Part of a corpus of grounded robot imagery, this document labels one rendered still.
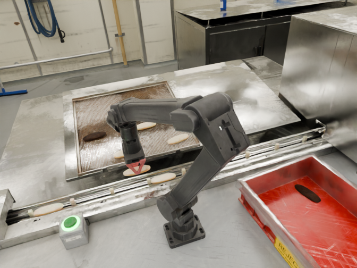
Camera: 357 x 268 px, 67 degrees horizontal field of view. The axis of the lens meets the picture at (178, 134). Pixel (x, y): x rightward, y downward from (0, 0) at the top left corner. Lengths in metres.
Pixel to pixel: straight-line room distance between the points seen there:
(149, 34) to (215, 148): 3.93
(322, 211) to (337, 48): 0.59
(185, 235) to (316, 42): 0.90
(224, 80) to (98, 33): 3.26
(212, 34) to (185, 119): 2.25
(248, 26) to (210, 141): 2.44
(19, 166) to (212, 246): 0.92
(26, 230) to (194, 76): 1.08
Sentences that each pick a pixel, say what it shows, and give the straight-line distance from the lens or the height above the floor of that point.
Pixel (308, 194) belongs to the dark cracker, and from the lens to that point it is 1.08.
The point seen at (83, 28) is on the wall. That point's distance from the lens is 4.55.
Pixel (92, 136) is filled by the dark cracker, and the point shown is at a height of 0.93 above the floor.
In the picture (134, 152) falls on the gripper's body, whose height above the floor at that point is 1.03.
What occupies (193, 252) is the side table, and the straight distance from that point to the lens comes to 0.89.
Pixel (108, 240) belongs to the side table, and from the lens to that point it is 0.96.
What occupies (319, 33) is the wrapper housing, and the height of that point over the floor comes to 1.26.
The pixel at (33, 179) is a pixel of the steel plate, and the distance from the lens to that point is 1.29.
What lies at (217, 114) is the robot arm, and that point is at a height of 1.32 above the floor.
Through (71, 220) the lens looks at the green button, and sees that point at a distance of 0.94.
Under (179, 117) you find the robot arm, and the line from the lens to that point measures 0.51.
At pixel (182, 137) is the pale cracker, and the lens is 1.15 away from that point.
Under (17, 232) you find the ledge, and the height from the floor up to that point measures 0.86.
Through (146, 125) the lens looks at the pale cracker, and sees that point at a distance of 1.22.
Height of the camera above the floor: 1.58
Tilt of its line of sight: 35 degrees down
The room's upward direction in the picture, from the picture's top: 5 degrees counter-clockwise
